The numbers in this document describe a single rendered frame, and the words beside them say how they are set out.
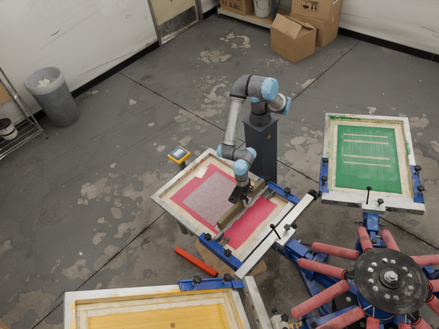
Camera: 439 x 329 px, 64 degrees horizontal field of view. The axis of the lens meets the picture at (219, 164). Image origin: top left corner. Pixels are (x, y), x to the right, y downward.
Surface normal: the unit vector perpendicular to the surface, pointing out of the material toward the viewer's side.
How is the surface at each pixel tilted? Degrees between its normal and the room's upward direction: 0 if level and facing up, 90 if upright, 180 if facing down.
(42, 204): 0
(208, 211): 0
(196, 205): 0
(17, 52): 90
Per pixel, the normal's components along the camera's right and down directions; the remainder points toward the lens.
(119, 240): -0.12, -0.66
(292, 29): -0.70, -0.09
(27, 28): 0.72, 0.45
